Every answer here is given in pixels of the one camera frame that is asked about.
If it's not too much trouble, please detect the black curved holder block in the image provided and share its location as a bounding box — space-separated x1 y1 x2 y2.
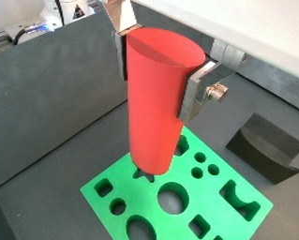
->
228 113 299 185

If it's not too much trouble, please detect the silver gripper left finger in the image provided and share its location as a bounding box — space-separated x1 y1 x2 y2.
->
103 0 141 80

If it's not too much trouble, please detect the green shape sorter board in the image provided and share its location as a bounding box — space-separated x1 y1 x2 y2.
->
81 129 273 240

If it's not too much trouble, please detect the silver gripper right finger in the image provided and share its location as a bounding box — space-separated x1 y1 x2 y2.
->
178 39 246 123

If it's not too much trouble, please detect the red oval cylinder peg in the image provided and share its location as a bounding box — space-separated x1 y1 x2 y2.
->
127 27 206 175

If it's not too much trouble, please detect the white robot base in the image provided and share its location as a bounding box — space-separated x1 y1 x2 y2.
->
6 0 97 45

